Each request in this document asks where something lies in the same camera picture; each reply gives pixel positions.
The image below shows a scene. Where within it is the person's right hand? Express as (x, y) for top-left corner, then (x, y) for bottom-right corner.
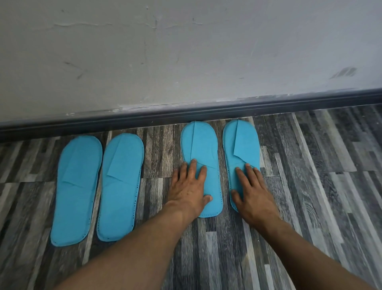
(230, 163), (282, 230)

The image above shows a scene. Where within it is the person's left hand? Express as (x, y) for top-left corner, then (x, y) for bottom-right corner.
(165, 159), (213, 221)

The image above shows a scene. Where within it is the blue disposable slipper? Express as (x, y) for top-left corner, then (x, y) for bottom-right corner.
(50, 136), (103, 247)
(180, 121), (224, 218)
(222, 119), (261, 213)
(96, 133), (145, 242)

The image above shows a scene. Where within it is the person's left forearm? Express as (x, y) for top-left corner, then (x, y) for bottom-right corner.
(53, 206), (192, 290)

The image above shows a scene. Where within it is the person's right forearm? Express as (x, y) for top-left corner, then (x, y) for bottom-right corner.
(252, 217), (368, 290)

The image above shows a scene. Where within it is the dark grey baseboard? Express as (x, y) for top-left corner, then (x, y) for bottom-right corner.
(0, 88), (382, 143)

